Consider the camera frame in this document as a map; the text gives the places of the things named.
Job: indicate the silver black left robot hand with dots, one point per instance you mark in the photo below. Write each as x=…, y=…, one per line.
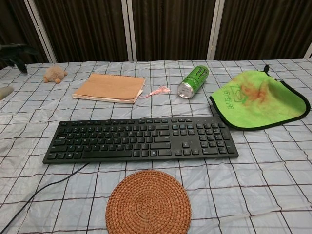
x=17, y=53

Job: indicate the black computer keyboard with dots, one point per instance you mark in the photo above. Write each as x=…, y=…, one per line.
x=136, y=143

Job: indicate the dark folding screen panel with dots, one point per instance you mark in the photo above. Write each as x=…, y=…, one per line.
x=14, y=24
x=265, y=29
x=85, y=29
x=170, y=29

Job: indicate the beige plush toy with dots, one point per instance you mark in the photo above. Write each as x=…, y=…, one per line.
x=54, y=74

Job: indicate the brown kraft paper notebook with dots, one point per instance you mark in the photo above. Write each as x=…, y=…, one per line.
x=109, y=88

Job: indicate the pink tassel bookmark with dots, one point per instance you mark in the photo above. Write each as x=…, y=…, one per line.
x=158, y=91

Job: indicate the green energy drink can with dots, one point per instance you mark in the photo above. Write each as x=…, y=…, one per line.
x=193, y=81

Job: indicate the blue checked plastic tablecloth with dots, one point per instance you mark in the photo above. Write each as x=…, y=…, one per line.
x=156, y=185

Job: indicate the round woven rattan placemat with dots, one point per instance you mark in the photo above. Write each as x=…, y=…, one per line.
x=148, y=202

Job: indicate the green microfibre cloth black trim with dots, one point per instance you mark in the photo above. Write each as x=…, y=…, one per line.
x=260, y=104

